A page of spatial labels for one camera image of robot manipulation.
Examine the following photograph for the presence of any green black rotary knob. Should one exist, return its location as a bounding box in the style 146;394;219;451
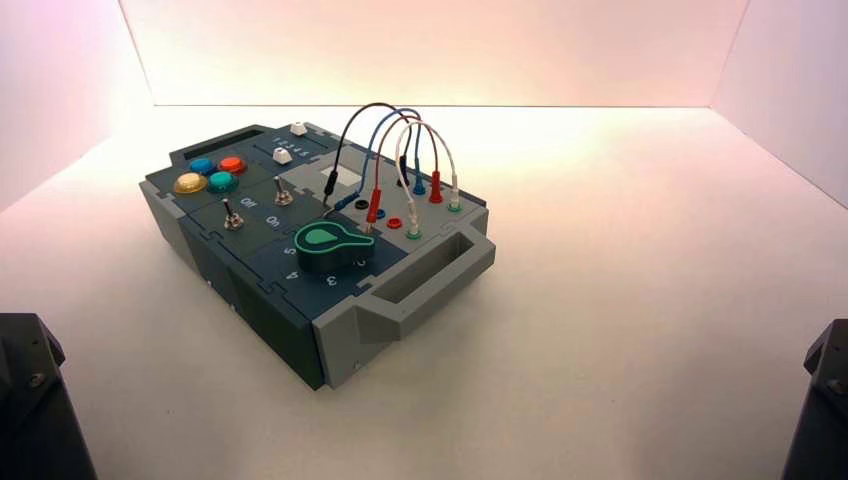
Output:
293;223;376;274

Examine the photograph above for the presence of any blue grey control box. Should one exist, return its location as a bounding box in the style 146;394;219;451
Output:
139;122;497;391

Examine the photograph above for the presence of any white jumper cable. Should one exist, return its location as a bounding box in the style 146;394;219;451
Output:
395;121;462;234

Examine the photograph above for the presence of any red jumper cable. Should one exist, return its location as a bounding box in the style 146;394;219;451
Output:
365;116;444;230

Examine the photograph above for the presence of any blue jumper cable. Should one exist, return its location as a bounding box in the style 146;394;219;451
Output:
329;107;427;213

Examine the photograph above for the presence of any black jumper cable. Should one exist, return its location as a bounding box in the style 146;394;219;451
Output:
322;101;413;203

